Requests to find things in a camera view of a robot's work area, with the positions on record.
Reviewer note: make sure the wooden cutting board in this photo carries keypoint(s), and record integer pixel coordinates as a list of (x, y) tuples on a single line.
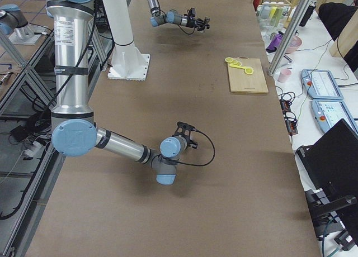
[(240, 82)]

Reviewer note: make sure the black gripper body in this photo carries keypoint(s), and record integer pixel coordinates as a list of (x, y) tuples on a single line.
[(190, 143), (193, 22)]

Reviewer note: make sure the pink bowl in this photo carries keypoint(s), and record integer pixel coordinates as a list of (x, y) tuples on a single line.
[(295, 43)]

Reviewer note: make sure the black monitor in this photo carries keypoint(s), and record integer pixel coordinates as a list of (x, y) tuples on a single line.
[(331, 164)]

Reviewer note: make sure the lemon slice on spoon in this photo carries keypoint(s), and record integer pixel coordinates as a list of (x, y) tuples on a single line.
[(248, 71)]

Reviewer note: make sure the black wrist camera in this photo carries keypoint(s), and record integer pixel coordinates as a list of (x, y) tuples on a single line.
[(184, 130), (191, 14)]

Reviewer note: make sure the lemon slice outer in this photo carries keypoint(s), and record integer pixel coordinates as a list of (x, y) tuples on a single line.
[(229, 60)]

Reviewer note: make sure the aluminium frame post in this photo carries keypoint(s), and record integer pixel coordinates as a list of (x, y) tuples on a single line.
[(288, 35)]

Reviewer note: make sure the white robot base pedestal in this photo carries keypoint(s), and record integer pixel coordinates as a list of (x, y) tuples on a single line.
[(127, 61)]

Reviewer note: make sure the pink plastic cup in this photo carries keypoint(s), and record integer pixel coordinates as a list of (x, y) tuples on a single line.
[(284, 75)]

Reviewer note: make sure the upper teach pendant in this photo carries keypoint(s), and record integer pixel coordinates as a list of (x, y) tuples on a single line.
[(320, 84)]

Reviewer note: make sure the lower teach pendant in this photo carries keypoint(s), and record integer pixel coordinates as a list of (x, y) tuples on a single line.
[(328, 112)]

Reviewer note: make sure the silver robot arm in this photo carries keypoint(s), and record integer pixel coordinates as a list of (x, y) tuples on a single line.
[(159, 17), (74, 131)]

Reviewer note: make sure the black water bottle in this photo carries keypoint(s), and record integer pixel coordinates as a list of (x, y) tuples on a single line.
[(308, 13)]

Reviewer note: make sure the teach pendant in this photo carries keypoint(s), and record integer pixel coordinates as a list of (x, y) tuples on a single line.
[(320, 84), (328, 112)]

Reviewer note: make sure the purple cloth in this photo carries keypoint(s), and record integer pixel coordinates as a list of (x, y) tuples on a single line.
[(275, 43)]

